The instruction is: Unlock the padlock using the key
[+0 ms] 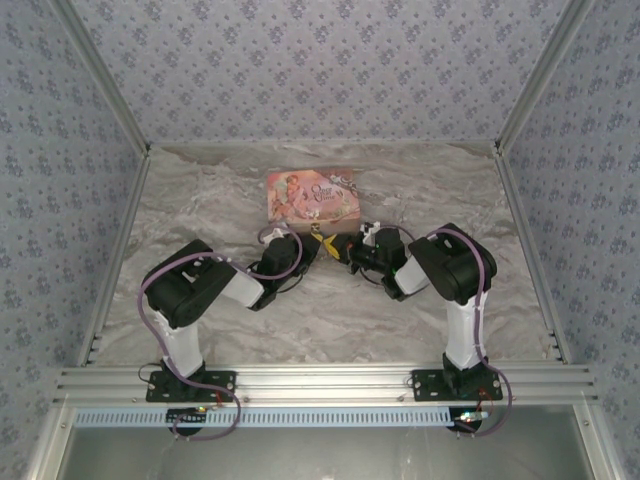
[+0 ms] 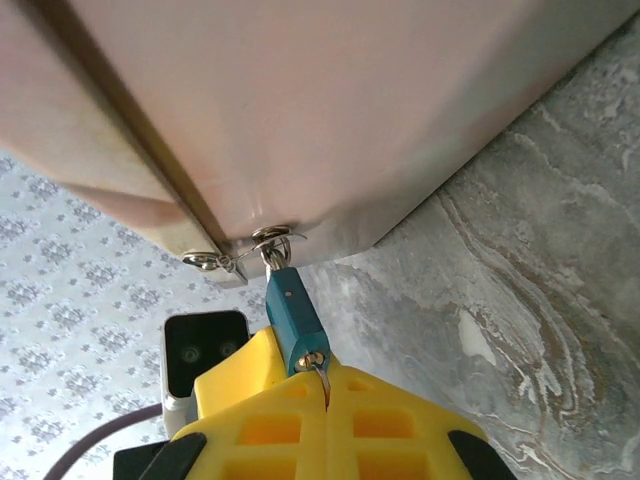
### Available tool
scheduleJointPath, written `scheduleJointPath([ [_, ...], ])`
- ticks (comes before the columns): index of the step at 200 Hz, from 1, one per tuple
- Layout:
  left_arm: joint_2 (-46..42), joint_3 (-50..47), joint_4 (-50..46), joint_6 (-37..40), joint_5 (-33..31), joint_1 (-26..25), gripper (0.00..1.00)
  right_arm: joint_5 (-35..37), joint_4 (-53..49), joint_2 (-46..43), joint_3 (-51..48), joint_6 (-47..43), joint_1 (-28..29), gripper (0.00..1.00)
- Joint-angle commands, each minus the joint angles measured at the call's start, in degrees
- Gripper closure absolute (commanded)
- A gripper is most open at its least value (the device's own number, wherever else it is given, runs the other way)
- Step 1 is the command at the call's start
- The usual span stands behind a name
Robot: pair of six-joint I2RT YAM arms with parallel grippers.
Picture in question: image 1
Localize aluminium frame post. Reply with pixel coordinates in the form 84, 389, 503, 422
493, 0, 597, 154
49, 0, 153, 154

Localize grey metal panel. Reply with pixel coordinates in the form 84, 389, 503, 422
27, 404, 629, 480

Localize purple cable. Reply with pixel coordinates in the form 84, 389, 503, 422
423, 227, 512, 437
137, 227, 304, 444

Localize wide aluminium cross rail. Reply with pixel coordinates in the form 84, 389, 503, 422
51, 363, 599, 407

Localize aluminium side rail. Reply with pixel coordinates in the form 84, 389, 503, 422
493, 144, 572, 365
75, 144, 153, 367

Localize white slotted cable duct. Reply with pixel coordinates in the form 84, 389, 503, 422
73, 406, 567, 430

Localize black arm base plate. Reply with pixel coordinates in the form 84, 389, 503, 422
411, 368, 504, 402
145, 369, 238, 403

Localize pink floral storage box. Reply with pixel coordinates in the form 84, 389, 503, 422
265, 168, 362, 236

